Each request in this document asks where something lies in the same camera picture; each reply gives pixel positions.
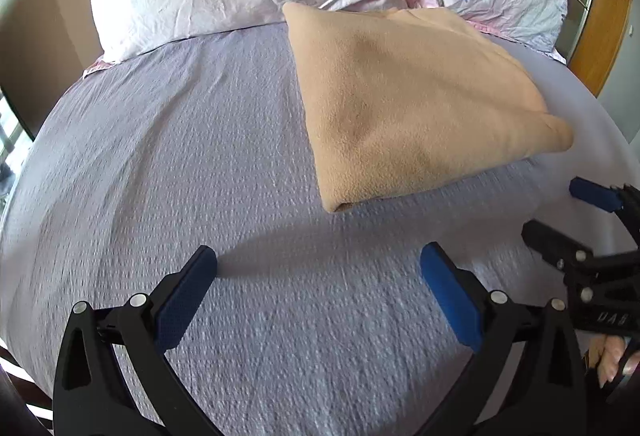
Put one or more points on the tan fleece garment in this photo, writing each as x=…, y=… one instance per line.
x=405, y=101

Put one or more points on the grey textured bed sheet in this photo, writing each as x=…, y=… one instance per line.
x=317, y=323

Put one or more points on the bright window with curtain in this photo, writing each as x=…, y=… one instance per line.
x=15, y=145

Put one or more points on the person's right hand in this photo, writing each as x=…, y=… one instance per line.
x=604, y=355

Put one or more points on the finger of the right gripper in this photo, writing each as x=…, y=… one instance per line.
x=558, y=250
x=608, y=199

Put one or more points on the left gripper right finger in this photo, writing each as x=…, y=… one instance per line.
x=525, y=375

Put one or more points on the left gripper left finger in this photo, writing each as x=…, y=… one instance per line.
x=112, y=375

